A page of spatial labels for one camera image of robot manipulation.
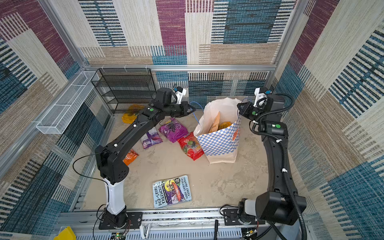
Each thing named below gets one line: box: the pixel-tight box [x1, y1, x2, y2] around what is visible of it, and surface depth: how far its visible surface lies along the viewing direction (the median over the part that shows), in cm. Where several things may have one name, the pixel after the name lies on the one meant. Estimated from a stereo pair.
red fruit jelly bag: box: [177, 131, 205, 161], surface depth 96 cm
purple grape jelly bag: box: [158, 118, 188, 143], surface depth 104 cm
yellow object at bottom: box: [54, 226, 77, 240], surface depth 70 cm
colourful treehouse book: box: [152, 175, 192, 209], surface depth 81 cm
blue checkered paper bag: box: [194, 97, 242, 164], surface depth 83 cm
